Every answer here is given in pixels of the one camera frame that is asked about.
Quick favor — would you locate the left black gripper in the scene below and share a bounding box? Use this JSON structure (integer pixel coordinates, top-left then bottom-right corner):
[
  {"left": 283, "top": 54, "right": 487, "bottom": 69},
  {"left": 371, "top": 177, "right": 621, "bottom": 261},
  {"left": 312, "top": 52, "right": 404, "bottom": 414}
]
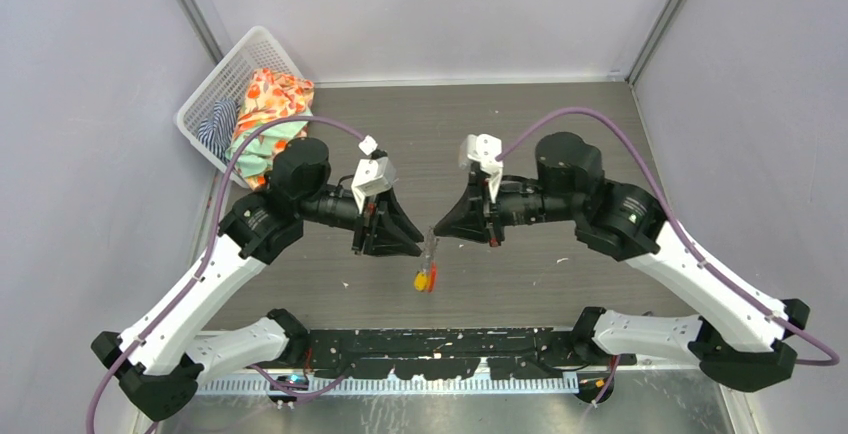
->
[{"left": 299, "top": 185, "right": 424, "bottom": 256}]

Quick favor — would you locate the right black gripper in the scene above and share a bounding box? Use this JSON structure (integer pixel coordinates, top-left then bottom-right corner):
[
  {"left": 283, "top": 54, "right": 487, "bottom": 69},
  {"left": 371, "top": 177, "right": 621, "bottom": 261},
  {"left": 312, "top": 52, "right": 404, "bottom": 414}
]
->
[{"left": 434, "top": 169, "right": 582, "bottom": 246}]

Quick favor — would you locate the red handled metal keyring holder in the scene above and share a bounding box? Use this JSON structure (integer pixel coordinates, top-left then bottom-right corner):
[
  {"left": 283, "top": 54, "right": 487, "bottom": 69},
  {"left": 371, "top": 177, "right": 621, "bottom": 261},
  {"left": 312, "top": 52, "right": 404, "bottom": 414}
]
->
[{"left": 417, "top": 228, "right": 438, "bottom": 293}]

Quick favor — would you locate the yellow tagged key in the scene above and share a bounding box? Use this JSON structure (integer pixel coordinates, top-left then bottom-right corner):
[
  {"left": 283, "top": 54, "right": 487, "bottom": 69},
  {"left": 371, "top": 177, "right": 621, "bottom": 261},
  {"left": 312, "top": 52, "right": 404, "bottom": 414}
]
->
[{"left": 413, "top": 271, "right": 430, "bottom": 292}]

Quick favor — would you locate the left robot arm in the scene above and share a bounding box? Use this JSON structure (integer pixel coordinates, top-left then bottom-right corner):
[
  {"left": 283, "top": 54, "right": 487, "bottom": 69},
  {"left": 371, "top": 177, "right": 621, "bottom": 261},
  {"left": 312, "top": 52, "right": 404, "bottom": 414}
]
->
[{"left": 92, "top": 138, "right": 424, "bottom": 421}]

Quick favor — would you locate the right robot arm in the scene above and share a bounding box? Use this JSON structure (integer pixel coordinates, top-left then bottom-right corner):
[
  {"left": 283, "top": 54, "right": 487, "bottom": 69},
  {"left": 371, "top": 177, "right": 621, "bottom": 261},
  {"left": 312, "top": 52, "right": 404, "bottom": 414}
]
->
[{"left": 434, "top": 132, "right": 810, "bottom": 392}]

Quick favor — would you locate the mint green cloth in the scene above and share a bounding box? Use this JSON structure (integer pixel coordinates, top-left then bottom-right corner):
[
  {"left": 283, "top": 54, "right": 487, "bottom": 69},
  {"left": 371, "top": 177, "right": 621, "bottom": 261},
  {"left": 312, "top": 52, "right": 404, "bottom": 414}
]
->
[{"left": 224, "top": 111, "right": 308, "bottom": 189}]

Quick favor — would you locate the orange floral cloth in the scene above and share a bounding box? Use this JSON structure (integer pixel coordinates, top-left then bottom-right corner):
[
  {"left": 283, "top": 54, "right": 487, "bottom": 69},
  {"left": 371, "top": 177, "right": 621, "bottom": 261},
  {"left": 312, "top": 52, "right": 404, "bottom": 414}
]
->
[{"left": 233, "top": 67, "right": 317, "bottom": 190}]

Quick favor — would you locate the blue striped cloth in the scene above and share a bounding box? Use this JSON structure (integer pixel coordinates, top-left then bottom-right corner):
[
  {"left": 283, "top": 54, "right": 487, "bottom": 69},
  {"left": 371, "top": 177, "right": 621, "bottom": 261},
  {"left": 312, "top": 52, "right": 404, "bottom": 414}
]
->
[{"left": 197, "top": 99, "right": 239, "bottom": 163}]

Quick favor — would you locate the white plastic basket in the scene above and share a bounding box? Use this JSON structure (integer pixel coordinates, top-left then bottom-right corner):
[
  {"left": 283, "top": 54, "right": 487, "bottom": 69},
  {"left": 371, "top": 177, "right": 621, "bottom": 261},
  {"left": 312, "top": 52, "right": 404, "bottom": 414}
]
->
[{"left": 174, "top": 25, "right": 304, "bottom": 173}]

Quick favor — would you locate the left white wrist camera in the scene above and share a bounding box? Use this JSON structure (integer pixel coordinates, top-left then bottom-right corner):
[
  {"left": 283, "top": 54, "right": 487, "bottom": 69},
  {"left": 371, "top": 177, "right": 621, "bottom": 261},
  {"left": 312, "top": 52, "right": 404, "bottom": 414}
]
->
[{"left": 351, "top": 157, "right": 397, "bottom": 214}]

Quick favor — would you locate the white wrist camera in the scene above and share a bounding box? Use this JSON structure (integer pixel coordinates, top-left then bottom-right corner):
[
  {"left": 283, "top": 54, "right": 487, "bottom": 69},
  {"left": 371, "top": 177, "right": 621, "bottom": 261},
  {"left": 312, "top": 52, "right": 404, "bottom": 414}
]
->
[
  {"left": 458, "top": 134, "right": 504, "bottom": 201},
  {"left": 351, "top": 157, "right": 397, "bottom": 214}
]

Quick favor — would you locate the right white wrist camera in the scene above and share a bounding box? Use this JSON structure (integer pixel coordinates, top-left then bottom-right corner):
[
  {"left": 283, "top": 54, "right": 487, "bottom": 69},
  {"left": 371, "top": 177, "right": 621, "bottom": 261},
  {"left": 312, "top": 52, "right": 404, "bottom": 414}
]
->
[{"left": 458, "top": 134, "right": 504, "bottom": 201}]

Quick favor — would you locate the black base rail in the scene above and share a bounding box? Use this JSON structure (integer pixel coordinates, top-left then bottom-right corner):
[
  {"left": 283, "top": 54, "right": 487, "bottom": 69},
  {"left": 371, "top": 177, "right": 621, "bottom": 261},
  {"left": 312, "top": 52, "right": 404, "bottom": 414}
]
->
[{"left": 264, "top": 326, "right": 637, "bottom": 383}]

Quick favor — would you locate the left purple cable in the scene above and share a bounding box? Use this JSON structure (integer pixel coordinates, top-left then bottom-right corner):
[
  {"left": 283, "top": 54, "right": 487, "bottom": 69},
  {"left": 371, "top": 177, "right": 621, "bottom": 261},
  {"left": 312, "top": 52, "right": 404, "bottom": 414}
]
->
[{"left": 84, "top": 116, "right": 378, "bottom": 434}]

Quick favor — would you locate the purple cable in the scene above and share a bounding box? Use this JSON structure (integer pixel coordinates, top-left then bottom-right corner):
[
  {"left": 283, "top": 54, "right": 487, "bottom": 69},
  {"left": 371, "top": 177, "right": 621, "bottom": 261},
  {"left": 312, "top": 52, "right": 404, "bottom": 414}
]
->
[
  {"left": 496, "top": 107, "right": 841, "bottom": 367},
  {"left": 84, "top": 116, "right": 378, "bottom": 434}
]

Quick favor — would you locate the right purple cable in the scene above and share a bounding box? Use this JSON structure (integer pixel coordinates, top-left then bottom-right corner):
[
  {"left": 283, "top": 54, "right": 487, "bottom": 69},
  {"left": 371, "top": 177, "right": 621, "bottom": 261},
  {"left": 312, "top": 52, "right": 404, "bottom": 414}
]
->
[{"left": 496, "top": 107, "right": 841, "bottom": 367}]

